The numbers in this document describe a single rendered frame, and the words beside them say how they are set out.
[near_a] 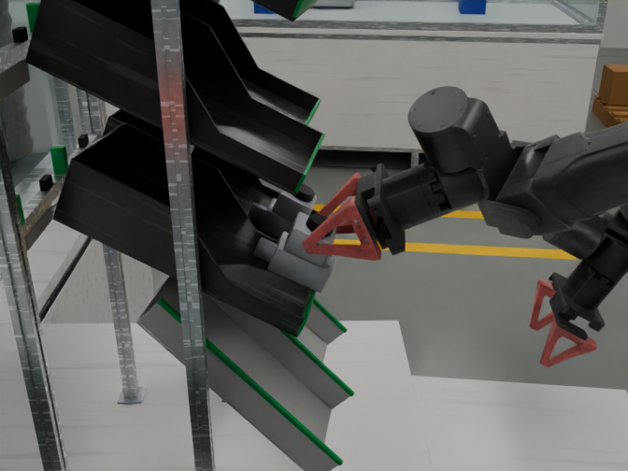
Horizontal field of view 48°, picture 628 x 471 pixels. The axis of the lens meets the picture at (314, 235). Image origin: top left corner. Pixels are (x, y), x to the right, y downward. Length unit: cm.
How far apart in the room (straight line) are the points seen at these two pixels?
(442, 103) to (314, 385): 44
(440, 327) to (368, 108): 190
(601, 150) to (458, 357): 227
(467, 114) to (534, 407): 69
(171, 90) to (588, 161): 35
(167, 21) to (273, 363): 47
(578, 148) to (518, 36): 383
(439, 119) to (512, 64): 383
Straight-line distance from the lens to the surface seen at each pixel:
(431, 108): 66
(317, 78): 447
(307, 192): 89
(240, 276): 79
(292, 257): 75
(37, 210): 80
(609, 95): 607
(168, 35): 63
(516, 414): 121
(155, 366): 129
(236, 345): 89
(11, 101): 174
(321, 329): 107
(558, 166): 63
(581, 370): 289
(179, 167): 66
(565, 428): 120
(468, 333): 298
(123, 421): 119
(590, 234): 103
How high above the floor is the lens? 160
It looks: 25 degrees down
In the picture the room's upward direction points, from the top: straight up
